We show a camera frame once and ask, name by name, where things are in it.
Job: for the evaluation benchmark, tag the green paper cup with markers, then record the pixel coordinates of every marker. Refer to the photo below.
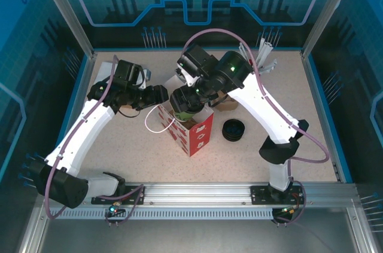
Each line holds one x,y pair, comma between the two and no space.
185,116

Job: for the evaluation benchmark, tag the red white paper bag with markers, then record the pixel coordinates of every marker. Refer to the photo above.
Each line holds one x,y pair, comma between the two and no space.
200,136

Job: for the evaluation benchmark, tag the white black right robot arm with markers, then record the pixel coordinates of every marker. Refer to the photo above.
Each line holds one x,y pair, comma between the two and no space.
269,109

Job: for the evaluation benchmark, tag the brown cardboard cup carrier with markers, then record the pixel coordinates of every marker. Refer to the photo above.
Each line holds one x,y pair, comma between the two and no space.
229,105

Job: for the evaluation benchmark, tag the stack of black cup lids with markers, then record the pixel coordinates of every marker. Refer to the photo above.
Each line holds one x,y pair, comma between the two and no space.
235,132

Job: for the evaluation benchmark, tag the small green-lit control board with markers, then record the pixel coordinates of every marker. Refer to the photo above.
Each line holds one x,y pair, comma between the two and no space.
288,211
113,210

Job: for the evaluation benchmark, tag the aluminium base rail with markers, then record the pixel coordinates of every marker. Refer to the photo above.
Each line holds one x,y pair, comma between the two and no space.
197,193

